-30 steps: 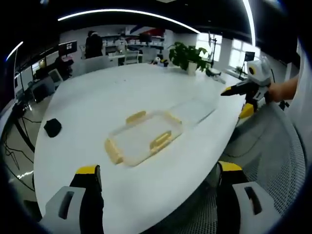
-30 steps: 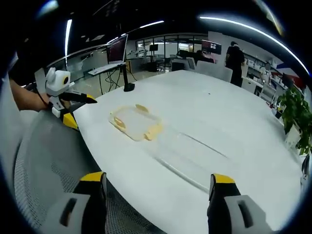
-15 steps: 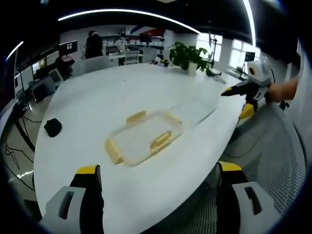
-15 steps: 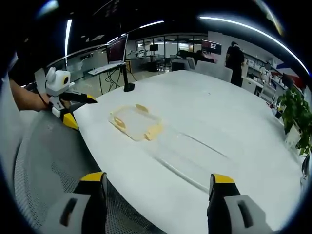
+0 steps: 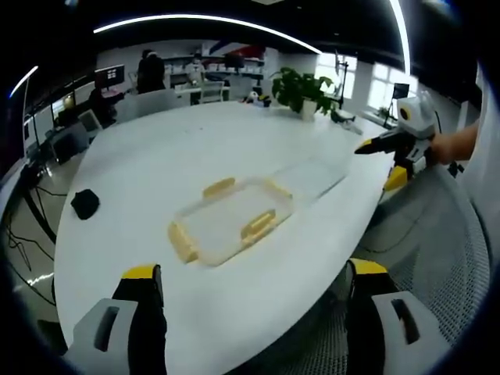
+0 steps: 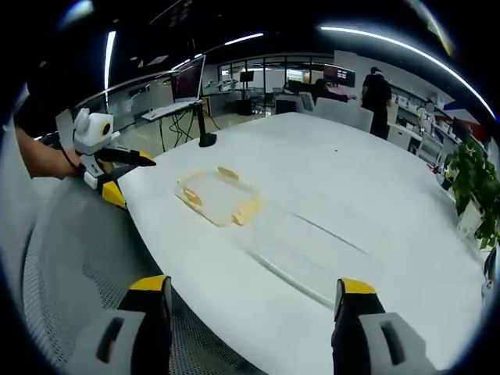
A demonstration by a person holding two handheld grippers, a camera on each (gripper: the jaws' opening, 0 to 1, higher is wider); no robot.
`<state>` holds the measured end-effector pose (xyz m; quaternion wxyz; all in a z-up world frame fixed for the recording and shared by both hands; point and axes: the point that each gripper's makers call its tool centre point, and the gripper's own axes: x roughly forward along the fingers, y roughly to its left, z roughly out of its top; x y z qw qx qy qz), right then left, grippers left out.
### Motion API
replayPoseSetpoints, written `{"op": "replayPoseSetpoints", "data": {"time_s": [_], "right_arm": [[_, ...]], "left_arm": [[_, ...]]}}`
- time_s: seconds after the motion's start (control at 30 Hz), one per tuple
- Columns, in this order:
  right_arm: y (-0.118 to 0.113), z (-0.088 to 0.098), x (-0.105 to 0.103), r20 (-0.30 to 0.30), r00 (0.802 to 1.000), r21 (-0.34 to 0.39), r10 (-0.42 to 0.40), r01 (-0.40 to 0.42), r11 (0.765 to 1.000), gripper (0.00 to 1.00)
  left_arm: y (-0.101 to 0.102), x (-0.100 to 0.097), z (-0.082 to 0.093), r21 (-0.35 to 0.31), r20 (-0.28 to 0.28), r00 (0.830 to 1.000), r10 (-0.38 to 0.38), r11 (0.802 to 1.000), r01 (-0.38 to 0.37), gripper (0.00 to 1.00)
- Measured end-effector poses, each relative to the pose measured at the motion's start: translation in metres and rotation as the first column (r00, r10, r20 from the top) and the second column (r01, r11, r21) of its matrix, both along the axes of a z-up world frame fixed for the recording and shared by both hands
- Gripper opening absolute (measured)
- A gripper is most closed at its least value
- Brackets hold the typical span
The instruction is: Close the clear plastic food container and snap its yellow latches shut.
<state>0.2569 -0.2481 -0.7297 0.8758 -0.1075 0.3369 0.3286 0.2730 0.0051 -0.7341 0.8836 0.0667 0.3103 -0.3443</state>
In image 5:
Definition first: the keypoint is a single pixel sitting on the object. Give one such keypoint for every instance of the black tripod stand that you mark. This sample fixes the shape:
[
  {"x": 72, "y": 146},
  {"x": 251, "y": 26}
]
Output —
[{"x": 343, "y": 82}]

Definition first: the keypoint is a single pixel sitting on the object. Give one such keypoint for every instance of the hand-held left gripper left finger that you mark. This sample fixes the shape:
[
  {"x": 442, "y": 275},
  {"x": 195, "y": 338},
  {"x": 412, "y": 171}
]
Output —
[{"x": 117, "y": 336}]

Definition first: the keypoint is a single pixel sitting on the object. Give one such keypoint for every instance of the clear plastic food container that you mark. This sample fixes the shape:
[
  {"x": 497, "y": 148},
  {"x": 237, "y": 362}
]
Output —
[{"x": 316, "y": 176}]

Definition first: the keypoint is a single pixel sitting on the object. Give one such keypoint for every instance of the clear container lid yellow latches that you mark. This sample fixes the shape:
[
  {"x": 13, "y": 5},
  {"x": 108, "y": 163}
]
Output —
[{"x": 222, "y": 222}]

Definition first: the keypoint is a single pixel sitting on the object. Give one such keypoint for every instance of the white office chair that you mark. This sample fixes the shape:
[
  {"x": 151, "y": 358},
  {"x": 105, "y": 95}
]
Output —
[{"x": 213, "y": 91}]

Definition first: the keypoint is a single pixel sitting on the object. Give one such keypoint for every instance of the black cloth pouch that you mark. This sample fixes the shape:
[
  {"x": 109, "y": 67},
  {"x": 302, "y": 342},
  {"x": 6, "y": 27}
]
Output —
[{"x": 84, "y": 204}]

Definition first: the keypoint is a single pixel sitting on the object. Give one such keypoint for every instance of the short ceiling light strip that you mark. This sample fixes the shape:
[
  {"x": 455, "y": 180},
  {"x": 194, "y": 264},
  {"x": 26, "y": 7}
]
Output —
[{"x": 24, "y": 80}]

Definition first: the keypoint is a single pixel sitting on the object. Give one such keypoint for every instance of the green potted plant white pot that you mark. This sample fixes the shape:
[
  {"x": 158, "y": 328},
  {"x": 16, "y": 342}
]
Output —
[{"x": 298, "y": 88}]

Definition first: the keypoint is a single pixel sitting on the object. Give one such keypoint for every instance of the long ceiling light strip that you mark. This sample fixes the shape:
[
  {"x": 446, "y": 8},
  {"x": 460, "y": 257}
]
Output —
[
  {"x": 403, "y": 35},
  {"x": 203, "y": 18}
]

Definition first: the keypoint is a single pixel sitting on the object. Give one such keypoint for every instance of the grey mesh office chair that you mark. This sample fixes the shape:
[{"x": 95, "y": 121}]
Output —
[{"x": 429, "y": 234}]

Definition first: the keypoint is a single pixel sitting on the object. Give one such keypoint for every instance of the white grey desk chair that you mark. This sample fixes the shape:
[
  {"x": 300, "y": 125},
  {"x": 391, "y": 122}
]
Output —
[{"x": 90, "y": 123}]

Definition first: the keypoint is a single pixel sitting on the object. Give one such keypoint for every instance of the small black monitor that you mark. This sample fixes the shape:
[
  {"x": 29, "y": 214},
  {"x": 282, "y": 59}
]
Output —
[{"x": 401, "y": 91}]

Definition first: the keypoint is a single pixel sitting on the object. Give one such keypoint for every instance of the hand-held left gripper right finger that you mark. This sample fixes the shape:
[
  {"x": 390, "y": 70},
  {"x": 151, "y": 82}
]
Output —
[{"x": 390, "y": 336}]

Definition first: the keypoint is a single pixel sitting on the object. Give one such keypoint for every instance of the person's right hand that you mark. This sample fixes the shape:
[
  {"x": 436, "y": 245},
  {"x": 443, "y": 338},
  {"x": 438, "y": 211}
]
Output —
[{"x": 455, "y": 145}]

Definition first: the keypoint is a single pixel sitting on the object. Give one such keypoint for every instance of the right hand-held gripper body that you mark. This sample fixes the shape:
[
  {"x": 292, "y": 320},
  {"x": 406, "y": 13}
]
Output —
[{"x": 420, "y": 117}]

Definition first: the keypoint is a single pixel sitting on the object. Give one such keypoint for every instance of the small dark tool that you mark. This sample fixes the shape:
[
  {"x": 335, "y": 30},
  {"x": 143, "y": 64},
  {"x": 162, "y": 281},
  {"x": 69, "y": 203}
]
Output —
[{"x": 341, "y": 117}]

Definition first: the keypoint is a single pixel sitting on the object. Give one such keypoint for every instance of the black computer monitor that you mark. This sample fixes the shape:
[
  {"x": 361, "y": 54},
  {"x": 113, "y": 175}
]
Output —
[{"x": 110, "y": 77}]

